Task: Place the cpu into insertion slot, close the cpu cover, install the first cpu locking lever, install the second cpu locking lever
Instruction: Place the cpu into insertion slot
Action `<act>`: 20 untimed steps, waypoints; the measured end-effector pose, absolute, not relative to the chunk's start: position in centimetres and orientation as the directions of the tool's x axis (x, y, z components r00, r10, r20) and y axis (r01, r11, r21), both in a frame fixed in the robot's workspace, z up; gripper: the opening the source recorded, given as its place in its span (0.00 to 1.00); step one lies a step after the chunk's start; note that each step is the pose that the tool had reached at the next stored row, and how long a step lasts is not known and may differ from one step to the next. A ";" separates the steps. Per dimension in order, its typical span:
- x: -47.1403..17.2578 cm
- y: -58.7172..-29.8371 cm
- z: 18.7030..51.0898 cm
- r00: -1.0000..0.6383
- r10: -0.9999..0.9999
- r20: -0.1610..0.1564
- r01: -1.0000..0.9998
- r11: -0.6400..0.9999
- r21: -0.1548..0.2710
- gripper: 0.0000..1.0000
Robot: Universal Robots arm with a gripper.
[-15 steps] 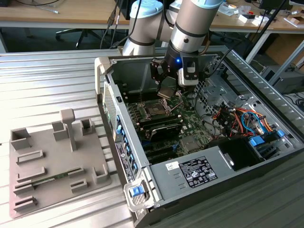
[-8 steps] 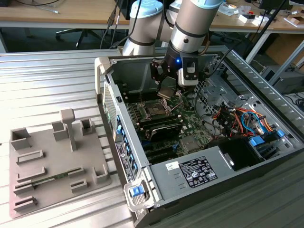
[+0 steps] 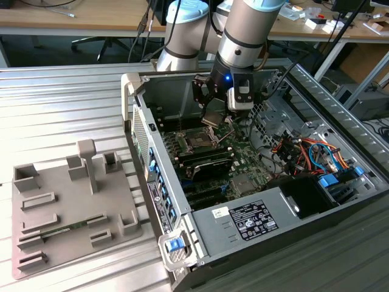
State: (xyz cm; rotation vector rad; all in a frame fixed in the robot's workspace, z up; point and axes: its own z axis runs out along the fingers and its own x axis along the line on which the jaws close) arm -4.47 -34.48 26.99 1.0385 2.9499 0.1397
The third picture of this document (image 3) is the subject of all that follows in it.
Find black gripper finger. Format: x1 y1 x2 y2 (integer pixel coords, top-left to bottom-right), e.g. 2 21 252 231
225 110 246 123
192 74 214 110

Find metal socket cover frame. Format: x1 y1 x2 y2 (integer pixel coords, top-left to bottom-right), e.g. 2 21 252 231
209 117 237 144

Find silver CPU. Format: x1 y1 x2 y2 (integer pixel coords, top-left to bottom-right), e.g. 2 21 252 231
201 97 228 127

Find black CPU socket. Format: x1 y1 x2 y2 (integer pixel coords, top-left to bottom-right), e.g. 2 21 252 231
177 126 221 154

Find grey perforated drive cage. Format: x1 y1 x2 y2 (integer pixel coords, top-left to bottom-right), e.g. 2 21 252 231
247 91 305 153

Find green motherboard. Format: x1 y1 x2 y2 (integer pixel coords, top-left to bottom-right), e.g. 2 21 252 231
159 112 276 211

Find black graphics card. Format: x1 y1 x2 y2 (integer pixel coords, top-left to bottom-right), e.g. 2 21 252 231
181 158 235 184

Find grey chipset heatsink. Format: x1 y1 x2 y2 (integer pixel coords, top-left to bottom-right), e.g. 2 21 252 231
230 175 260 196

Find grey open PC case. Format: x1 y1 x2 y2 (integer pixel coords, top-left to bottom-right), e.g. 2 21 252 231
120 59 389 291

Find black plastic air shroud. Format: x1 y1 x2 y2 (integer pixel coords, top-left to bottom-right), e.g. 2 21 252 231
267 175 340 220

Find black rating label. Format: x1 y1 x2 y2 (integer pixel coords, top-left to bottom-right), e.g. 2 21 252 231
229 200 279 241

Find black office chair base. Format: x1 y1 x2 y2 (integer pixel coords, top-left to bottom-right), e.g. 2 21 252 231
71 35 136 63

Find blue disk carrier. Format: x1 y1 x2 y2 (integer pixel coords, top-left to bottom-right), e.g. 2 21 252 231
318 173 340 189

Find grey power supply unit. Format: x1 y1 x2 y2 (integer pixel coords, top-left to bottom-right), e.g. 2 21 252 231
190 186 300 257

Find black slanted pole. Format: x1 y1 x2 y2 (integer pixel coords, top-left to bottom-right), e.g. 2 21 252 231
312 0 365 75

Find wooden desk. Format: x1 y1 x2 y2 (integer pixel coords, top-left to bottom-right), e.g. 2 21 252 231
0 0 389 101

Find grey desktop computer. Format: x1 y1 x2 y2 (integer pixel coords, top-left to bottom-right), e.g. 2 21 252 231
332 83 389 121

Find grey parts rack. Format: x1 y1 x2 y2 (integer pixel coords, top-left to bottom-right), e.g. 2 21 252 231
11 139 143 280

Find brown cardboard box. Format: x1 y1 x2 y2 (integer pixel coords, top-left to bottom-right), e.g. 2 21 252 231
371 21 389 35

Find green RAM stick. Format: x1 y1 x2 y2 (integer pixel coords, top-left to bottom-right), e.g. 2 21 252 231
41 221 92 238

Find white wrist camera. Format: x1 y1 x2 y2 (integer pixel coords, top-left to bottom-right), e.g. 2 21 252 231
227 79 255 113

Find red yellow wire bundle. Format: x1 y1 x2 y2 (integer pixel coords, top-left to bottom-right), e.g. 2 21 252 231
271 136 312 177

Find blue data wire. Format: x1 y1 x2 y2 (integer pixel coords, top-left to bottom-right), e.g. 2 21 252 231
308 142 341 176

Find orange data wire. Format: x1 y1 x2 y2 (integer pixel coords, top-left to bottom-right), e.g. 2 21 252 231
329 147 352 170

